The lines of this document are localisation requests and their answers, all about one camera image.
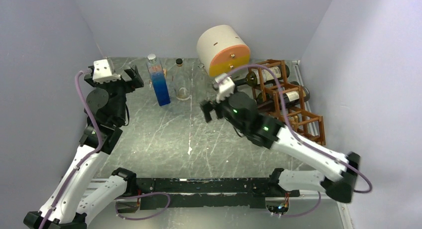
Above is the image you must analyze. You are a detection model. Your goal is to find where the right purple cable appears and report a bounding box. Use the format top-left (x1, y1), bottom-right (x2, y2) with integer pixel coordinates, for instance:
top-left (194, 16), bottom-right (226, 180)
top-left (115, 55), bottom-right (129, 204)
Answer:
top-left (214, 64), bottom-right (373, 194)

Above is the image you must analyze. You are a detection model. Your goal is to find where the brown wooden wine rack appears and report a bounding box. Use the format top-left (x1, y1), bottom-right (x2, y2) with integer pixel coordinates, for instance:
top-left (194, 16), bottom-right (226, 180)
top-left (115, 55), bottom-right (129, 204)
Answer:
top-left (246, 59), bottom-right (326, 146)

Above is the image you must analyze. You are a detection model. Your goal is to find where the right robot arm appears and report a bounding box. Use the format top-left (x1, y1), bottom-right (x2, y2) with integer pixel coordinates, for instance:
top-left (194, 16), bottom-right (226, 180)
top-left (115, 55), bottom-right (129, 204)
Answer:
top-left (200, 92), bottom-right (360, 203)

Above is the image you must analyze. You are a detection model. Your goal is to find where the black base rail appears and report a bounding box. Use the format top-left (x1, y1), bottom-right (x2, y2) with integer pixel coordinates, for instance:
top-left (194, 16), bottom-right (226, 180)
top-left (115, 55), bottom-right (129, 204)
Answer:
top-left (137, 178), bottom-right (300, 210)

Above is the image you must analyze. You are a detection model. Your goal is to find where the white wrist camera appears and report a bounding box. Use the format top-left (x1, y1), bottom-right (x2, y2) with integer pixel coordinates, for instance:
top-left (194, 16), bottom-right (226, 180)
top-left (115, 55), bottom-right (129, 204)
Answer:
top-left (93, 59), bottom-right (121, 84)
top-left (213, 73), bottom-right (235, 103)

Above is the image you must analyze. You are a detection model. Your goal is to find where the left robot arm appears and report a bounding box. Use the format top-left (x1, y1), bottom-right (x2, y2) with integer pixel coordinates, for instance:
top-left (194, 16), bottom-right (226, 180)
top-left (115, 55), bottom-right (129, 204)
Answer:
top-left (23, 60), bottom-right (144, 229)

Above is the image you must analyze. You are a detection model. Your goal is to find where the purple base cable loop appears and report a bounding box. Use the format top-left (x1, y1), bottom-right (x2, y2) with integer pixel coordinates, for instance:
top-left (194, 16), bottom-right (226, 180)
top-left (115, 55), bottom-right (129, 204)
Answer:
top-left (114, 191), bottom-right (171, 221)

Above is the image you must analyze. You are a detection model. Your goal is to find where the dark green wine bottle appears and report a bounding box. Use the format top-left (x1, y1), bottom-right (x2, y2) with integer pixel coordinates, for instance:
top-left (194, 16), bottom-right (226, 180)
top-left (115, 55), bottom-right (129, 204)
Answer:
top-left (233, 65), bottom-right (284, 87)

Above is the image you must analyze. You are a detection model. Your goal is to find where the clear glass bottle black cap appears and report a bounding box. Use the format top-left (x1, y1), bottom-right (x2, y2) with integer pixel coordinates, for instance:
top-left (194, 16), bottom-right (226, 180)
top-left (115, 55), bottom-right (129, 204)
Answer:
top-left (173, 58), bottom-right (191, 101)

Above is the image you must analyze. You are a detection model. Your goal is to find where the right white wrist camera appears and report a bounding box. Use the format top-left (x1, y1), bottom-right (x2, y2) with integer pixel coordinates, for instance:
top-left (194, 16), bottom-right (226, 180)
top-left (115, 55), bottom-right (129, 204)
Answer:
top-left (213, 73), bottom-right (235, 103)

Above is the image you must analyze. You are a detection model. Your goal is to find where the large clear plastic bottle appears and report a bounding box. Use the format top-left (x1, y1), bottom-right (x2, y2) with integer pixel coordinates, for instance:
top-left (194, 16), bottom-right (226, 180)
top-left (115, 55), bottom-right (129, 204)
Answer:
top-left (193, 63), bottom-right (215, 104)

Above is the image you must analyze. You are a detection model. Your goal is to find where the blue square glass bottle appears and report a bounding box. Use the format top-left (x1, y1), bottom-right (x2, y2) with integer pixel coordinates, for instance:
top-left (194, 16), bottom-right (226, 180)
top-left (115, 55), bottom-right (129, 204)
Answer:
top-left (146, 54), bottom-right (171, 106)

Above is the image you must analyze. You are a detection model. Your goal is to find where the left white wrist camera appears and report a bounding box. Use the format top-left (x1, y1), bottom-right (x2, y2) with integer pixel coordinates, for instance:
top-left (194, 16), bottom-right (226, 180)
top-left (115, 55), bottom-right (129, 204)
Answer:
top-left (93, 59), bottom-right (121, 84)

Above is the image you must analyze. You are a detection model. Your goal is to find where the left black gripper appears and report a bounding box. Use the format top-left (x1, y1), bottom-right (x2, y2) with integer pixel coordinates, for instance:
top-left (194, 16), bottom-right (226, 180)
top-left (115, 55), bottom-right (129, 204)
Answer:
top-left (85, 64), bottom-right (142, 123)

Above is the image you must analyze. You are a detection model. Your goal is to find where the dark bottle white label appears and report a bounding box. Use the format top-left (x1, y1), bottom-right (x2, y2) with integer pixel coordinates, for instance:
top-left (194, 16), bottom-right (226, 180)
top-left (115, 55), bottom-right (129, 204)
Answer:
top-left (256, 87), bottom-right (311, 108)

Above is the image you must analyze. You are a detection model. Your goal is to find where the cream round drawer cabinet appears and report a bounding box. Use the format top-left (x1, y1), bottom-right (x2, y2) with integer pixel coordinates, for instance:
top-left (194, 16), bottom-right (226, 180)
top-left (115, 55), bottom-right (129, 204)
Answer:
top-left (197, 25), bottom-right (251, 78)

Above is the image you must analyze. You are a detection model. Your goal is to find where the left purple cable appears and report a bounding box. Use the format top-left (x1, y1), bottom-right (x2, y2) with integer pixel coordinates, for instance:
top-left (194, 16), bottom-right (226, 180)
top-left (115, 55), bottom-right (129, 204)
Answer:
top-left (38, 68), bottom-right (105, 229)

